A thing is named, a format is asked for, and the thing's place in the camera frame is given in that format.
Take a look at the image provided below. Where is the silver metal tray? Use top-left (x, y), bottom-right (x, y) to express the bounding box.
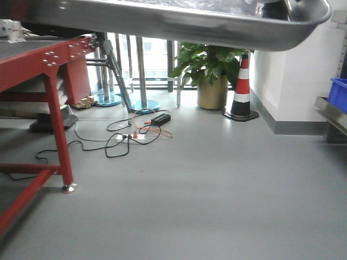
top-left (1, 1), bottom-right (331, 51)

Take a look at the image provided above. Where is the black power adapter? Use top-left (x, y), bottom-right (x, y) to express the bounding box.
top-left (151, 113), bottom-right (171, 126)

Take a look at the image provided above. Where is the white power strip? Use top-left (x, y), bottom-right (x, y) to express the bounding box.
top-left (116, 134), bottom-right (146, 142)

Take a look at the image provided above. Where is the blue round stand base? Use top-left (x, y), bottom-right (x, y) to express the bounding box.
top-left (131, 100), bottom-right (160, 111)

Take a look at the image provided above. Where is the orange white traffic cone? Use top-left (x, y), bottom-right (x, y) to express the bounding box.
top-left (222, 52), bottom-right (259, 122)

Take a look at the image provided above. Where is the green potted plant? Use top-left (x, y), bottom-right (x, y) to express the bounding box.
top-left (171, 42), bottom-right (248, 110)

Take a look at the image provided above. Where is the blue crate far right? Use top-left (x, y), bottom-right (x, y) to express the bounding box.
top-left (327, 78), bottom-right (347, 113)

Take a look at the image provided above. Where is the orange cable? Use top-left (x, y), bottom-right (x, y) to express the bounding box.
top-left (131, 108), bottom-right (174, 140)

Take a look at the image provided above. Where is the red metal table frame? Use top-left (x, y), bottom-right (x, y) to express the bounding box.
top-left (1, 36), bottom-right (95, 233)

